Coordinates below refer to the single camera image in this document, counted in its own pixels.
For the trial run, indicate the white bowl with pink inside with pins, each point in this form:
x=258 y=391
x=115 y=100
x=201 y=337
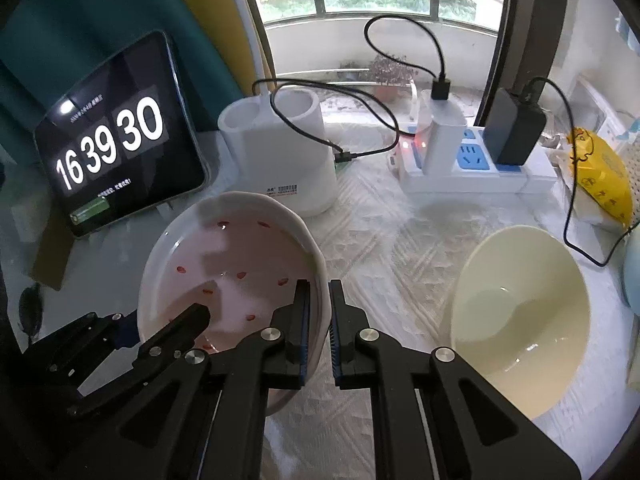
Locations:
x=240 y=250

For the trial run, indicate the white textured tablecloth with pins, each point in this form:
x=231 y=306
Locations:
x=390 y=260

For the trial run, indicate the teal curtain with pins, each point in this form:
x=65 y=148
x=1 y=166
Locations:
x=75 y=10

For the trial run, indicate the yellow plastic bag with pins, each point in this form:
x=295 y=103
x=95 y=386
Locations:
x=605 y=180

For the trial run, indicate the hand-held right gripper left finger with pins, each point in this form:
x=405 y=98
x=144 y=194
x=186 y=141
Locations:
x=302 y=330

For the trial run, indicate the black sliding door frame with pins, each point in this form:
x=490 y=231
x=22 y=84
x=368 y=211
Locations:
x=525 y=25

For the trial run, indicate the potted plant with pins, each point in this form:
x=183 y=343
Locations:
x=390 y=72

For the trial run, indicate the cardboard box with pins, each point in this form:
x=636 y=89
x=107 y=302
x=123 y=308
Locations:
x=50 y=270

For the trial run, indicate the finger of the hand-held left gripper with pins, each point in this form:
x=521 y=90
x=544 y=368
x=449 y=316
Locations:
x=187 y=322
x=85 y=340

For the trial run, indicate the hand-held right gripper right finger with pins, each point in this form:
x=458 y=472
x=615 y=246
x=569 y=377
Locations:
x=336 y=335

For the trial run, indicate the yellow curtain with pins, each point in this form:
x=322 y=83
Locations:
x=215 y=25

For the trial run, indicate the white power strip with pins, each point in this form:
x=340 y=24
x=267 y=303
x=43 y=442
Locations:
x=450 y=183

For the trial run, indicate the cream bowl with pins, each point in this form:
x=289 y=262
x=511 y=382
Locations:
x=520 y=320

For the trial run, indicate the black tablet showing clock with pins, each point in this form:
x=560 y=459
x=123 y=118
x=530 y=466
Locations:
x=120 y=135

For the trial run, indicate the white charger plug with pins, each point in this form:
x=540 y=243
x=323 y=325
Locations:
x=445 y=135

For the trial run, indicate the white desk lamp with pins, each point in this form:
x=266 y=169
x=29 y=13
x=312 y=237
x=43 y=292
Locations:
x=280 y=175

